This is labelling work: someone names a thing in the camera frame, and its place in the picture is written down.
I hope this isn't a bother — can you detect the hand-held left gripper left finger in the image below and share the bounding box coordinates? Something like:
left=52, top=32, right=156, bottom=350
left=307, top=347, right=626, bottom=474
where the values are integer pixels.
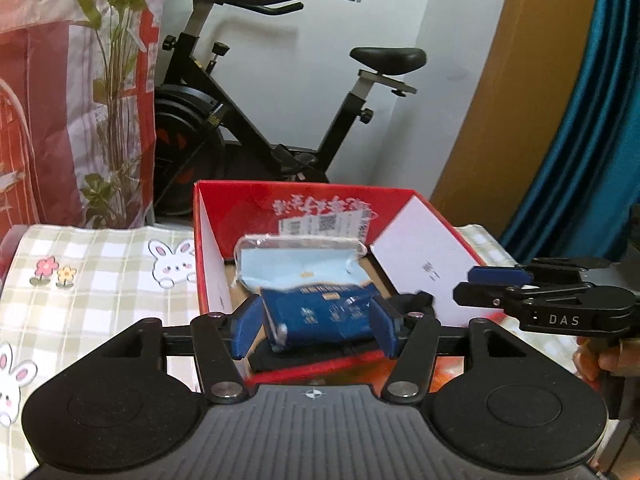
left=102, top=297, right=262, bottom=406

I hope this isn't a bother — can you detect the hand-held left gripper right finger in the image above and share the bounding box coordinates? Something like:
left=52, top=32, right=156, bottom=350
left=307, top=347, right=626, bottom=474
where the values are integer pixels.
left=369, top=304, right=532, bottom=405

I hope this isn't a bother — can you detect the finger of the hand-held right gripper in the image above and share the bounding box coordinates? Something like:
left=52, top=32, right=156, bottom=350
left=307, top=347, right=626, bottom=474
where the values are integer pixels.
left=452, top=281, right=594, bottom=311
left=467, top=257, right=613, bottom=287

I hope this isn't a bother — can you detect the blue tissue packet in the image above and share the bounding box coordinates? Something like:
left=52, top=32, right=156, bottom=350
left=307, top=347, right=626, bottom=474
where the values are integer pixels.
left=260, top=282, right=382, bottom=353

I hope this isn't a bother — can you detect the red strawberry print cardboard box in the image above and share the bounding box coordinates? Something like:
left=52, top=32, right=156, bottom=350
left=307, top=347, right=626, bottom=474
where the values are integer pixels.
left=192, top=179, right=507, bottom=375

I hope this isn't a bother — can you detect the person's right hand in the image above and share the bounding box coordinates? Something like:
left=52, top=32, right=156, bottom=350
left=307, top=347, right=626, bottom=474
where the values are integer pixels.
left=572, top=334, right=640, bottom=382

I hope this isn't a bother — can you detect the light blue face mask packet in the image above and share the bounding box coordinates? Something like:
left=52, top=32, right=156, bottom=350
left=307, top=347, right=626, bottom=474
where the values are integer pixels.
left=234, top=234, right=372, bottom=293

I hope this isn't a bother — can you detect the checked rabbit print bedsheet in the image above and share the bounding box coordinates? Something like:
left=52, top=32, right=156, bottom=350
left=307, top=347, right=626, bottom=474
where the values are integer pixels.
left=0, top=221, right=601, bottom=480

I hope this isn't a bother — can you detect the blue curtain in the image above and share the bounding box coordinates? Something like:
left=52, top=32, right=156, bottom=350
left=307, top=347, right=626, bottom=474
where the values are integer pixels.
left=500, top=0, right=640, bottom=268

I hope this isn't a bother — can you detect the wooden door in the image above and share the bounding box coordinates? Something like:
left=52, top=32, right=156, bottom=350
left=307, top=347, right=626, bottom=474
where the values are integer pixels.
left=429, top=0, right=601, bottom=241

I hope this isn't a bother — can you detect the black exercise bike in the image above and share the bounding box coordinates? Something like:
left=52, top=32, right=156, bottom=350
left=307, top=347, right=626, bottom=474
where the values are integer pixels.
left=152, top=0, right=428, bottom=218

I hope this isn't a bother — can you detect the red floral printed curtain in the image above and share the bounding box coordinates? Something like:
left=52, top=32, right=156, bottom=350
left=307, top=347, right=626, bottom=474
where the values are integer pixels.
left=0, top=0, right=173, bottom=233

